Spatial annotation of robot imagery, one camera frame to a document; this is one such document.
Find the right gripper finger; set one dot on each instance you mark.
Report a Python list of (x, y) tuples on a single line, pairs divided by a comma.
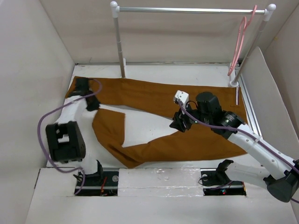
[(176, 122), (184, 125)]

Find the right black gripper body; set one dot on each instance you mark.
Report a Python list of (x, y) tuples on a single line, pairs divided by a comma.
[(185, 116)]

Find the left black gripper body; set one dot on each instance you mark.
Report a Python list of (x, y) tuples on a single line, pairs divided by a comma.
[(95, 105)]

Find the brown trousers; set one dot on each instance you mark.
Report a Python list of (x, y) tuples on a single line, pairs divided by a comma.
[(197, 144)]

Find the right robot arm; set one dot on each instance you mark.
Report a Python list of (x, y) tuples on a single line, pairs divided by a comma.
[(278, 174)]

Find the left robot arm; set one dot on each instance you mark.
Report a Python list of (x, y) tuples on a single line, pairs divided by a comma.
[(65, 141)]

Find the pink plastic hanger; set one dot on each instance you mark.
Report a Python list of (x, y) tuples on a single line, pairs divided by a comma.
[(240, 38)]

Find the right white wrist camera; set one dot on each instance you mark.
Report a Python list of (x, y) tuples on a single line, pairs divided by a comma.
[(182, 97)]

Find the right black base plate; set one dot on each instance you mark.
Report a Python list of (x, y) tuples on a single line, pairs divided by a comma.
[(213, 185)]

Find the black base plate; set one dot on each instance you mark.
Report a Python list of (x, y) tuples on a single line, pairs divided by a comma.
[(213, 185), (105, 185)]

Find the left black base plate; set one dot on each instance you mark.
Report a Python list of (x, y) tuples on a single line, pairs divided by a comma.
[(105, 185)]

